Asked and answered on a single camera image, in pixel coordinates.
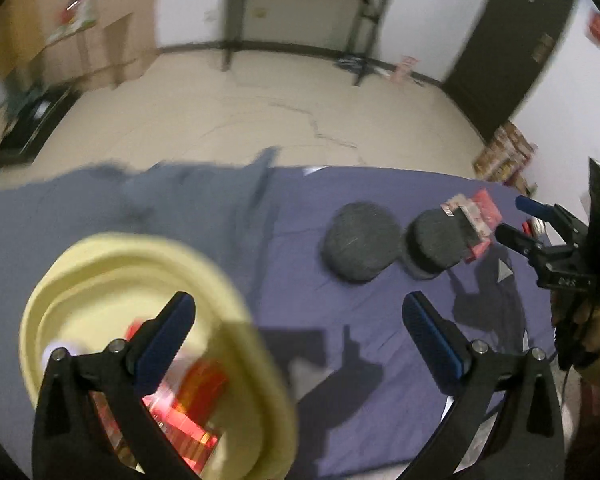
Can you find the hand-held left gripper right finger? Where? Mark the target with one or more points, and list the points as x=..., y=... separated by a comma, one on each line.
x=432, y=340

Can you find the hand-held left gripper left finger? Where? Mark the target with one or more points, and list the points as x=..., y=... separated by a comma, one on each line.
x=165, y=340

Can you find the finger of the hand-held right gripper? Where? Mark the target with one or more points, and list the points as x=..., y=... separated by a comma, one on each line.
x=530, y=205
x=512, y=237

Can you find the dark red white-top cigarette pack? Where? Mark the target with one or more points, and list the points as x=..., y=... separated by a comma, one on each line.
x=482, y=212

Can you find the small dark round sponge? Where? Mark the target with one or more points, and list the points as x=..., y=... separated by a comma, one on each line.
x=437, y=242

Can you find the yellow plastic basin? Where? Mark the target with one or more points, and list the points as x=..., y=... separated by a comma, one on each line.
x=130, y=260

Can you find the large dark round sponge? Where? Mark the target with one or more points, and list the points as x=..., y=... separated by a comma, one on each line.
x=362, y=242

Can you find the stack of colourful boxes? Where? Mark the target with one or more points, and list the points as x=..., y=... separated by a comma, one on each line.
x=505, y=155

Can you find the red box with yellow print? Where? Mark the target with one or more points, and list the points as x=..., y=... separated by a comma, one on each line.
x=190, y=437

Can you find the grey blanket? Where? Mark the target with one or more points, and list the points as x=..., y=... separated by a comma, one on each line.
x=180, y=195

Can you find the blue-grey table cloth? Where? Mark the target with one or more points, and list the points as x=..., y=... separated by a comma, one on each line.
x=300, y=270

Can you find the dark door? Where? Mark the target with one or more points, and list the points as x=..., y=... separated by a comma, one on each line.
x=505, y=50

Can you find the red and white packet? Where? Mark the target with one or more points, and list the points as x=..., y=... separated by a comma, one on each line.
x=405, y=67

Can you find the dark pile under desk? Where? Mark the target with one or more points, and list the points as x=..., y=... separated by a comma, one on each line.
x=355, y=63

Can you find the dark low cabinet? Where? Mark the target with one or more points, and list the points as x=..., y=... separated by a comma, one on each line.
x=35, y=115

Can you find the wooden wardrobe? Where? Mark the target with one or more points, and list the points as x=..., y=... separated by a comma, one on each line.
x=125, y=35

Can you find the colourful clutter on wardrobe shelf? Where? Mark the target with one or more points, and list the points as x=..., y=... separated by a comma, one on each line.
x=72, y=15

